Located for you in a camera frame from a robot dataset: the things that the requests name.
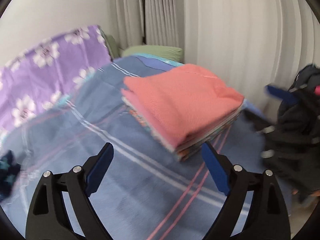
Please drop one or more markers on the purple floral pillow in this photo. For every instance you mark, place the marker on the purple floral pillow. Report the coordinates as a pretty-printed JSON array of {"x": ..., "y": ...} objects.
[{"x": 41, "y": 77}]

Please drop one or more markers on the navy star fleece blanket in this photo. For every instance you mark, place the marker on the navy star fleece blanket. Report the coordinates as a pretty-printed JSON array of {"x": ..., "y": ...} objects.
[{"x": 9, "y": 172}]

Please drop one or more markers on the black lamp stand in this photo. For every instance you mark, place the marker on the black lamp stand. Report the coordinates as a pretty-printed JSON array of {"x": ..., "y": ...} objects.
[{"x": 144, "y": 22}]

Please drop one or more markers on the green pillow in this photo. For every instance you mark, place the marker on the green pillow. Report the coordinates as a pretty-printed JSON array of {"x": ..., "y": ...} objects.
[{"x": 166, "y": 52}]

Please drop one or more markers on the blue plaid bed sheet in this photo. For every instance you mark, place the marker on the blue plaid bed sheet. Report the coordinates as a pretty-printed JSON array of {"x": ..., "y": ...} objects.
[{"x": 147, "y": 192}]

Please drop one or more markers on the white curtain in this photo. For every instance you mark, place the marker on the white curtain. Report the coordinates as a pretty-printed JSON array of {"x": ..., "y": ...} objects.
[{"x": 248, "y": 43}]

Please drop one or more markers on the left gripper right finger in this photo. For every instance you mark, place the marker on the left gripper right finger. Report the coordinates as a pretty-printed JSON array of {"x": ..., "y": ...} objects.
[{"x": 254, "y": 207}]

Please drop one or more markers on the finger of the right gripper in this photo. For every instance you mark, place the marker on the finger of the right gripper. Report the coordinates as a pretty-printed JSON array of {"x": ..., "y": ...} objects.
[{"x": 283, "y": 95}]

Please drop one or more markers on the salmon pink knit garment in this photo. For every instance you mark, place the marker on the salmon pink knit garment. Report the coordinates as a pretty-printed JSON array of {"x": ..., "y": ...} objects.
[{"x": 182, "y": 102}]

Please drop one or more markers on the stack of folded clothes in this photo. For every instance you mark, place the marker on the stack of folded clothes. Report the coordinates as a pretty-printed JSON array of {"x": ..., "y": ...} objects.
[{"x": 182, "y": 149}]

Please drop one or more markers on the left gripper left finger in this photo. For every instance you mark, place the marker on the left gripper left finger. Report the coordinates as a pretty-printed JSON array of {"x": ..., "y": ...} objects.
[{"x": 48, "y": 217}]

